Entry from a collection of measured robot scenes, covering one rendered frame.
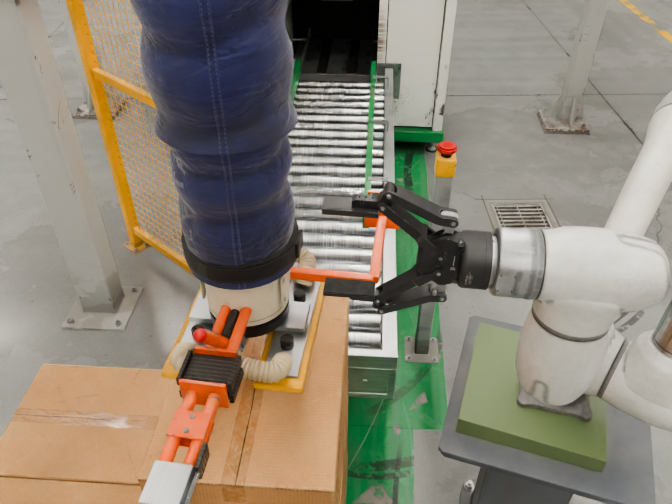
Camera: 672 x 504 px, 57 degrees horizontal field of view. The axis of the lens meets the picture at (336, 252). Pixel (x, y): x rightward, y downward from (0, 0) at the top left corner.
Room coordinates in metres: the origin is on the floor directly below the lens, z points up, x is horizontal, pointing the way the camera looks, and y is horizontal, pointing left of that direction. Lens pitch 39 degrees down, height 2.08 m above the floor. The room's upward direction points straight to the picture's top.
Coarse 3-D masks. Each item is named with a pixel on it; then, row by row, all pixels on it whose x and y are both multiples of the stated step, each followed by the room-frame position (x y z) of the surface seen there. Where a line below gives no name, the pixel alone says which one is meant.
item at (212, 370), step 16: (192, 352) 0.74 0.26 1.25; (208, 352) 0.74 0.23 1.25; (224, 352) 0.73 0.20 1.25; (192, 368) 0.71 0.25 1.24; (208, 368) 0.71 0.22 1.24; (224, 368) 0.71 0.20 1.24; (240, 368) 0.73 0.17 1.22; (192, 384) 0.66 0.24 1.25; (208, 384) 0.66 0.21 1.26; (224, 384) 0.66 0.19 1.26; (224, 400) 0.66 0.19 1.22
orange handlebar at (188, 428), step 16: (384, 224) 1.14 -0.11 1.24; (304, 272) 0.97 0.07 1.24; (320, 272) 0.97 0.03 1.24; (336, 272) 0.97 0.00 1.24; (352, 272) 0.97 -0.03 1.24; (224, 320) 0.83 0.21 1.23; (240, 320) 0.83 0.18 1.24; (240, 336) 0.79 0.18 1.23; (192, 400) 0.65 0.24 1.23; (208, 400) 0.64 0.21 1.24; (176, 416) 0.61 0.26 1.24; (192, 416) 0.61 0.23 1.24; (208, 416) 0.61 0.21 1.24; (176, 432) 0.58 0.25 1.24; (192, 432) 0.58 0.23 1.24; (208, 432) 0.59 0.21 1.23; (176, 448) 0.56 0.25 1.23; (192, 448) 0.55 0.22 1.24; (192, 464) 0.53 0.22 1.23
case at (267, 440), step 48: (336, 336) 1.06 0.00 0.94; (240, 384) 0.91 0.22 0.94; (336, 384) 0.91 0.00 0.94; (240, 432) 0.78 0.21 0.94; (288, 432) 0.78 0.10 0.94; (336, 432) 0.78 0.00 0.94; (144, 480) 0.67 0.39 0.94; (240, 480) 0.67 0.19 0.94; (288, 480) 0.67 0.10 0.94; (336, 480) 0.71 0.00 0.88
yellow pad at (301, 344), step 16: (304, 288) 1.05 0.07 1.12; (320, 288) 1.05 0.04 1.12; (320, 304) 1.00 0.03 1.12; (272, 336) 0.90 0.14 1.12; (288, 336) 0.87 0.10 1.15; (304, 336) 0.90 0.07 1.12; (272, 352) 0.85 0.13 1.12; (288, 352) 0.85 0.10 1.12; (304, 352) 0.86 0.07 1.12; (304, 368) 0.81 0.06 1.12; (256, 384) 0.78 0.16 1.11; (272, 384) 0.77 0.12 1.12; (288, 384) 0.77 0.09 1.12; (304, 384) 0.78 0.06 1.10
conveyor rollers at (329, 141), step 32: (320, 96) 3.34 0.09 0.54; (352, 96) 3.33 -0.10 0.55; (320, 128) 2.97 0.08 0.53; (352, 128) 2.96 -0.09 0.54; (320, 160) 2.61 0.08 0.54; (352, 160) 2.61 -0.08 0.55; (320, 192) 2.34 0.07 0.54; (352, 192) 2.33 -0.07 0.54; (320, 224) 2.08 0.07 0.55; (352, 224) 2.07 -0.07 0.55; (320, 256) 1.88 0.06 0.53; (352, 256) 1.88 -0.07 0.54; (352, 320) 1.52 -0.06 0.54
